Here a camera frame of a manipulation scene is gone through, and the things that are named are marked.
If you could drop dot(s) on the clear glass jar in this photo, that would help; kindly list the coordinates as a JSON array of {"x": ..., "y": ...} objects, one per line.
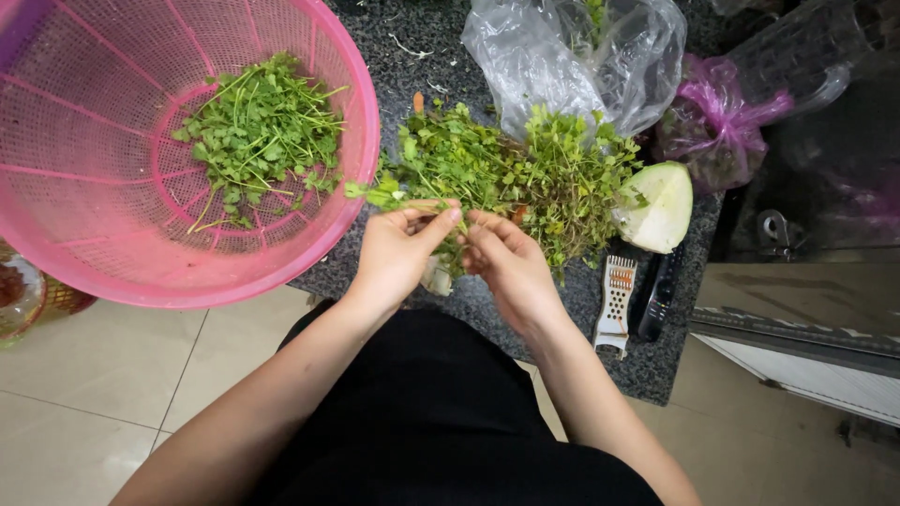
[{"x": 17, "y": 295}]

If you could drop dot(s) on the person's right hand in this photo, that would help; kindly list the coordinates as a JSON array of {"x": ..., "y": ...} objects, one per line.
[{"x": 513, "y": 270}]

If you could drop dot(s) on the person's left hand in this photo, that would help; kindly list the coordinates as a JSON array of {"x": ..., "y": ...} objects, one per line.
[{"x": 394, "y": 256}]

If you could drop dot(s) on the metal latch bracket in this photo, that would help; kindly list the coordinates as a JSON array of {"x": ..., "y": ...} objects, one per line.
[{"x": 773, "y": 230}]

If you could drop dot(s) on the black remote control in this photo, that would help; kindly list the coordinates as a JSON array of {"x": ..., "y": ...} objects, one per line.
[{"x": 657, "y": 292}]

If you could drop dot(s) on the person's black clothing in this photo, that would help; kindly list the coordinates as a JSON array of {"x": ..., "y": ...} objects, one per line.
[{"x": 436, "y": 421}]

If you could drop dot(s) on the pink plastic colander basket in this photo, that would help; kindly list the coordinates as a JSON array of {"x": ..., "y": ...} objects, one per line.
[{"x": 98, "y": 176}]

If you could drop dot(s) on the picked coriander leaves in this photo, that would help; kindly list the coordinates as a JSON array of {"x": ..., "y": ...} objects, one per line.
[{"x": 264, "y": 133}]

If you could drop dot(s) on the white handheld grater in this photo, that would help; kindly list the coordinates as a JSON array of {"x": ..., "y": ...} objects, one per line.
[{"x": 615, "y": 302}]

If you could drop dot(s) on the yellow woven basket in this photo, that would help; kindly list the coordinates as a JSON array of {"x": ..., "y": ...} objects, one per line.
[{"x": 63, "y": 299}]

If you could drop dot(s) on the coriander sprig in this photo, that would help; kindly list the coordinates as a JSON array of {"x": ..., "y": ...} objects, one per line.
[{"x": 394, "y": 195}]

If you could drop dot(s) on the large clear plastic bag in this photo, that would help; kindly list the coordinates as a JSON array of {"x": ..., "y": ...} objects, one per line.
[{"x": 794, "y": 56}]

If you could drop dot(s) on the heap of unsorted coriander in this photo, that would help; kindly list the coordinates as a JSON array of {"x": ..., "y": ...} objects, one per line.
[{"x": 520, "y": 168}]

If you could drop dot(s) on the cut cabbage wedge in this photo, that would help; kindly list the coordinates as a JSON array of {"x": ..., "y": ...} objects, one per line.
[{"x": 657, "y": 207}]

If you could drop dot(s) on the purple plastic bag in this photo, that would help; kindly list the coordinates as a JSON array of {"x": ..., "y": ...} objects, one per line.
[{"x": 710, "y": 126}]

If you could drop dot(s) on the garlic piece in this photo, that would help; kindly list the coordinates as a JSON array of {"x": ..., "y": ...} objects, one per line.
[{"x": 437, "y": 277}]

